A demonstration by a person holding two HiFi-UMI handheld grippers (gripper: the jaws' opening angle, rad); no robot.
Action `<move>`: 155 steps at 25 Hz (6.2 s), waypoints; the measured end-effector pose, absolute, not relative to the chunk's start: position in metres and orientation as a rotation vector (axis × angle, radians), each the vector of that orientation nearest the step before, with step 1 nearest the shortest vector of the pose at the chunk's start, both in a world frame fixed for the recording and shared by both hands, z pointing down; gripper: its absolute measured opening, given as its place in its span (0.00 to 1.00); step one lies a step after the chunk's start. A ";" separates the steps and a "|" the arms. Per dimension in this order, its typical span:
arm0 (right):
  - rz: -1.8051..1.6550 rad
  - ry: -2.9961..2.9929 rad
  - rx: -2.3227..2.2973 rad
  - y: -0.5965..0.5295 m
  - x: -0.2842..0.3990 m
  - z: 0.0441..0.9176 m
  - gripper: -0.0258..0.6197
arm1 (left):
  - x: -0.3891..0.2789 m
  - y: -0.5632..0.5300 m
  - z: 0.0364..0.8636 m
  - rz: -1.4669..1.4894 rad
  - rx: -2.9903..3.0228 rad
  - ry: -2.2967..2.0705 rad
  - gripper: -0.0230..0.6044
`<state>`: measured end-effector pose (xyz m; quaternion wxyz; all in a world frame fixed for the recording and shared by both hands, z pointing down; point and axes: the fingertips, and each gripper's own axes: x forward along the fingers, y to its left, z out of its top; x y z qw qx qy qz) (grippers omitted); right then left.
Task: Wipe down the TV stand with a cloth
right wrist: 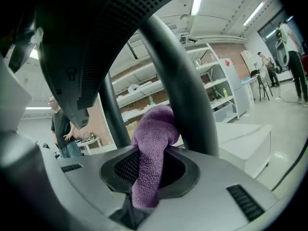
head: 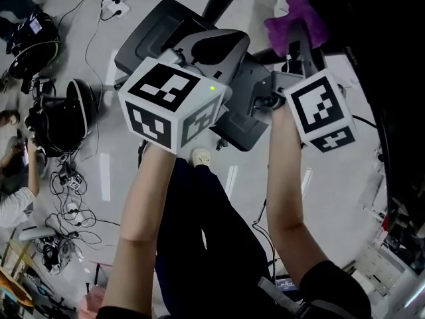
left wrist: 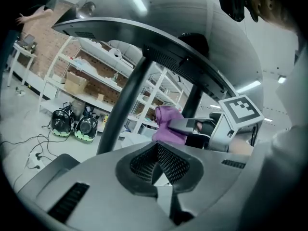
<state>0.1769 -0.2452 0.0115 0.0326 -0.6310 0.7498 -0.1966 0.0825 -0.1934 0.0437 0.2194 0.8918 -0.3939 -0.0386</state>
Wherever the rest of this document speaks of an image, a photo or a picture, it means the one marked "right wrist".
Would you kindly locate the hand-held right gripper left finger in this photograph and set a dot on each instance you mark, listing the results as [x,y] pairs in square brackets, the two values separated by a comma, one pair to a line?
[86,186]

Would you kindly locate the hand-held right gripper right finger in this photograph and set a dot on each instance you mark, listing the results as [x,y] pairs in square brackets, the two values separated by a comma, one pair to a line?
[211,186]

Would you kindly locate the white TV stand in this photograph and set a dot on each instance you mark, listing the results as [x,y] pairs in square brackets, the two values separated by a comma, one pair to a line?
[240,138]

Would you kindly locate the purple cloth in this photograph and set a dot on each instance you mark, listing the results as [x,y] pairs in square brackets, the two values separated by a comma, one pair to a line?
[150,150]

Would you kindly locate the small white table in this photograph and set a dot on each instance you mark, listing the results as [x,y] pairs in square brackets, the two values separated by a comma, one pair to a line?
[90,143]

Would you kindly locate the dark grey television leg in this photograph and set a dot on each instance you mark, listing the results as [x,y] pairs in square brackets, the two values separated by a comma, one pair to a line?
[185,85]
[114,114]

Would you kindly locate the green drink bottle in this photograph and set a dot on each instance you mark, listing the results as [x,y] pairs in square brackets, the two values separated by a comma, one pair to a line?
[225,93]

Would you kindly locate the white metal shelving rack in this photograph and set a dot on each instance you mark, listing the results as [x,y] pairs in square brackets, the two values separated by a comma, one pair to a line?
[216,83]

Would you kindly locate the white refrigerator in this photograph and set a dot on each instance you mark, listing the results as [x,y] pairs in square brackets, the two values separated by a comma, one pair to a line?
[237,80]

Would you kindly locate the black chair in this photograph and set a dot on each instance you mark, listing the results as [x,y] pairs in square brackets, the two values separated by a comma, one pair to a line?
[262,85]

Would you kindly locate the white locker cabinet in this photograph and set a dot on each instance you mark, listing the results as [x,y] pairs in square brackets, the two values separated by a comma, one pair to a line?
[247,59]

